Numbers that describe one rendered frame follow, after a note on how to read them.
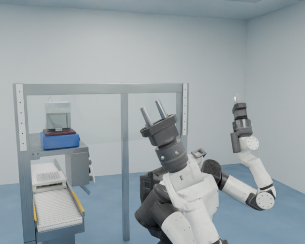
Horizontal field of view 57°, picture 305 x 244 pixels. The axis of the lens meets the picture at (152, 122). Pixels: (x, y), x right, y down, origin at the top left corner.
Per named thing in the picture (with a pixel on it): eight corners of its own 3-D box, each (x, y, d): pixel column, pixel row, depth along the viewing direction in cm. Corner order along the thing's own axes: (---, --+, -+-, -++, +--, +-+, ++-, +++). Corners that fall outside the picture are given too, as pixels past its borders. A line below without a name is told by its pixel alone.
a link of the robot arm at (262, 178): (263, 163, 128) (283, 203, 126) (262, 160, 138) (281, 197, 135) (241, 172, 131) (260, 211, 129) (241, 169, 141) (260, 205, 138)
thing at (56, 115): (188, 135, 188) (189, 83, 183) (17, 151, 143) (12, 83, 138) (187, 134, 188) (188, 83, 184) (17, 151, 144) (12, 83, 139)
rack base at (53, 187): (66, 188, 219) (66, 185, 218) (32, 193, 208) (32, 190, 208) (61, 178, 240) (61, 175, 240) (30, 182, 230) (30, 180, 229)
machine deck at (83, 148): (88, 153, 166) (88, 146, 166) (17, 161, 150) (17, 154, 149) (69, 135, 222) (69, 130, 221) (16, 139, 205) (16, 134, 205)
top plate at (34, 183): (66, 181, 218) (66, 179, 218) (32, 187, 207) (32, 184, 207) (61, 172, 240) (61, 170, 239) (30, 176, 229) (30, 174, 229)
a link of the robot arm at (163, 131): (135, 130, 89) (150, 163, 91) (145, 131, 80) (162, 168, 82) (168, 114, 93) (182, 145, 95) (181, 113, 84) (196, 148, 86)
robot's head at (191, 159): (177, 175, 120) (177, 155, 118) (190, 169, 128) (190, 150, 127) (191, 178, 116) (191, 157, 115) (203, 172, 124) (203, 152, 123)
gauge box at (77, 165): (89, 184, 169) (88, 151, 166) (71, 187, 165) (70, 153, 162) (82, 173, 189) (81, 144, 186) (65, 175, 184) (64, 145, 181)
